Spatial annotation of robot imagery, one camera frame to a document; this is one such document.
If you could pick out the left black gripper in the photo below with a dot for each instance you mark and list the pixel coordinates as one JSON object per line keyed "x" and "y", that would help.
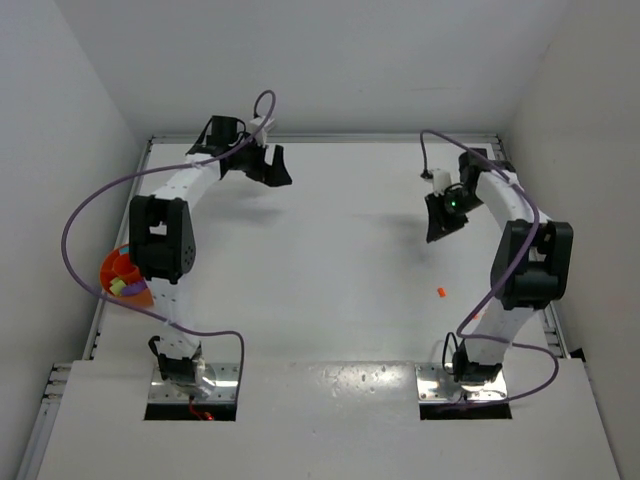
{"x": 258, "y": 161}

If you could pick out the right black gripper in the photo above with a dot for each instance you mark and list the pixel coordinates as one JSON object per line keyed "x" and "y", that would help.
{"x": 441, "y": 214}

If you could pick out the purple lego brick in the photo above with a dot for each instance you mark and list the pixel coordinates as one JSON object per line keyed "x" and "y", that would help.
{"x": 134, "y": 288}

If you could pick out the lime green lego brick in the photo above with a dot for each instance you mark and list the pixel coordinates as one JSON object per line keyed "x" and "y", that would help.
{"x": 117, "y": 286}

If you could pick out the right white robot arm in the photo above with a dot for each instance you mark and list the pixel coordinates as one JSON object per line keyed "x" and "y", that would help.
{"x": 530, "y": 268}

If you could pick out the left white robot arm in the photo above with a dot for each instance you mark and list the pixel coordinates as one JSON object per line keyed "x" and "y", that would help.
{"x": 162, "y": 241}

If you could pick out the orange divided container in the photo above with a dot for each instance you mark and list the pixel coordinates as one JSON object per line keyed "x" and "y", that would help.
{"x": 119, "y": 266}

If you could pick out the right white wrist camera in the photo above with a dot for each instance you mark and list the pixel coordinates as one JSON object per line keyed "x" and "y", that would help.
{"x": 440, "y": 179}

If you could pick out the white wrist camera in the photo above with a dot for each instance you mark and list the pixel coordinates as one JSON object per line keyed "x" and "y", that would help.
{"x": 440, "y": 179}
{"x": 259, "y": 128}

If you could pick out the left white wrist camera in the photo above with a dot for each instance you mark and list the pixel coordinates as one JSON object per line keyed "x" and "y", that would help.
{"x": 259, "y": 128}

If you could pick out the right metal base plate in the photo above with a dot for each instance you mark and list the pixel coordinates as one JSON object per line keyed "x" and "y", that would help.
{"x": 435, "y": 386}

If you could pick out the metal base plate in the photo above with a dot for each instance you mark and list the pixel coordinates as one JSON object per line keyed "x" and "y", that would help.
{"x": 217, "y": 385}
{"x": 435, "y": 386}

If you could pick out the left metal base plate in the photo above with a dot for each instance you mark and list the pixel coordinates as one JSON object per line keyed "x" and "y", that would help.
{"x": 217, "y": 385}

